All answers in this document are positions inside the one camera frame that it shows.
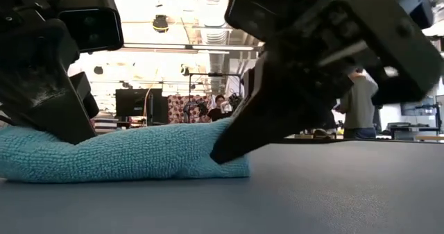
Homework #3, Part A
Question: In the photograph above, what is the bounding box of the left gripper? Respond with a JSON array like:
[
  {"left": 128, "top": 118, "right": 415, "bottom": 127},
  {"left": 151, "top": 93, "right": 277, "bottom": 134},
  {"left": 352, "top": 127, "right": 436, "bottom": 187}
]
[{"left": 0, "top": 0, "right": 99, "bottom": 145}]

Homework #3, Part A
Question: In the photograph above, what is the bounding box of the striped stack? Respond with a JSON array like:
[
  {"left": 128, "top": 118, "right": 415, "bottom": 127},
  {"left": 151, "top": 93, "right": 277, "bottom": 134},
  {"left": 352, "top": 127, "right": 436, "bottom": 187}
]
[{"left": 92, "top": 112, "right": 119, "bottom": 134}]

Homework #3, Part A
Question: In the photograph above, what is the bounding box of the red white patterned board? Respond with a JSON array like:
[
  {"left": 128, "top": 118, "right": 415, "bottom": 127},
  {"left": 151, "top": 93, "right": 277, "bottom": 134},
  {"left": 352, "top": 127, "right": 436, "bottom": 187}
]
[{"left": 167, "top": 94, "right": 213, "bottom": 124}]

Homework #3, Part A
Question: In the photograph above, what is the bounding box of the blue microfibre towel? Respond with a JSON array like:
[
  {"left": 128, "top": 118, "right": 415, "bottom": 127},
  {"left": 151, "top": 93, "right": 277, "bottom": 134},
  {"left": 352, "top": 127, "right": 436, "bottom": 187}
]
[{"left": 0, "top": 117, "right": 251, "bottom": 185}]

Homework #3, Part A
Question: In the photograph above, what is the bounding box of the long ceiling light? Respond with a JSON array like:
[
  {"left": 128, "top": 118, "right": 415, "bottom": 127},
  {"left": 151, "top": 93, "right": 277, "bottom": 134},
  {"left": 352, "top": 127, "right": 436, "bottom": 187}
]
[{"left": 121, "top": 42, "right": 264, "bottom": 53}]

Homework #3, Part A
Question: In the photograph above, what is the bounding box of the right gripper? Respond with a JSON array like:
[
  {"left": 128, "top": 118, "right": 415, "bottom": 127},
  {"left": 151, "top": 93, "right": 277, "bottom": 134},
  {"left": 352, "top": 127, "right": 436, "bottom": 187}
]
[{"left": 262, "top": 0, "right": 444, "bottom": 106}]

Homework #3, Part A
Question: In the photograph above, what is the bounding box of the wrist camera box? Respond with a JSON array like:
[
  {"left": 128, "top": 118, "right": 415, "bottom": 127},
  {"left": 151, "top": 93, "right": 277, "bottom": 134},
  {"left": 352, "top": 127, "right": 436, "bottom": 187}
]
[
  {"left": 223, "top": 0, "right": 284, "bottom": 42},
  {"left": 51, "top": 0, "right": 125, "bottom": 53}
]

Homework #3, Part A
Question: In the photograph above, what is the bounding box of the background desk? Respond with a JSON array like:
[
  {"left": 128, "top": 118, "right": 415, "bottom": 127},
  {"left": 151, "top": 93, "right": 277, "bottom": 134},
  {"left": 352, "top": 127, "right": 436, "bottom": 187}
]
[{"left": 386, "top": 122, "right": 444, "bottom": 141}]

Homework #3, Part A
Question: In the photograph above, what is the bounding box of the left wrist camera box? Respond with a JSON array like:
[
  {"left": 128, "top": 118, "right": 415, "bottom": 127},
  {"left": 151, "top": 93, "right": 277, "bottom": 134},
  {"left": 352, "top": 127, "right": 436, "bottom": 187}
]
[{"left": 51, "top": 0, "right": 125, "bottom": 53}]

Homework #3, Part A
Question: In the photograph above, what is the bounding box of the grey ventilation duct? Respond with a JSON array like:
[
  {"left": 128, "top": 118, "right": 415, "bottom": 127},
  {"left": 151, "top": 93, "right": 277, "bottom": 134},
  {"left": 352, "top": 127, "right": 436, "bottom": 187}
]
[{"left": 203, "top": 32, "right": 232, "bottom": 96}]

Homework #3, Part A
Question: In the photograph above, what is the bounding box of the black computer monitor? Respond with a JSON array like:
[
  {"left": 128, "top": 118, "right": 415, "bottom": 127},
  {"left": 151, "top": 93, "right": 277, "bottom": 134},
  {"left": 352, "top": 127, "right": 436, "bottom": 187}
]
[
  {"left": 398, "top": 95, "right": 437, "bottom": 117},
  {"left": 114, "top": 87, "right": 164, "bottom": 118}
]

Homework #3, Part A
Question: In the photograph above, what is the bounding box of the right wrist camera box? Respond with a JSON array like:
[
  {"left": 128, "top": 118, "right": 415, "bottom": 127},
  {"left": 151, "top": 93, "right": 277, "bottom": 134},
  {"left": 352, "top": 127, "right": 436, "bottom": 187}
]
[{"left": 223, "top": 0, "right": 284, "bottom": 42}]

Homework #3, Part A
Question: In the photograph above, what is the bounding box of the person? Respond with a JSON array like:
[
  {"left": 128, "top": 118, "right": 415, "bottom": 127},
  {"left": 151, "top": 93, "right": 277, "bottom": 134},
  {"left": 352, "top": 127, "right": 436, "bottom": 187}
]
[
  {"left": 334, "top": 68, "right": 379, "bottom": 140},
  {"left": 207, "top": 94, "right": 234, "bottom": 123}
]

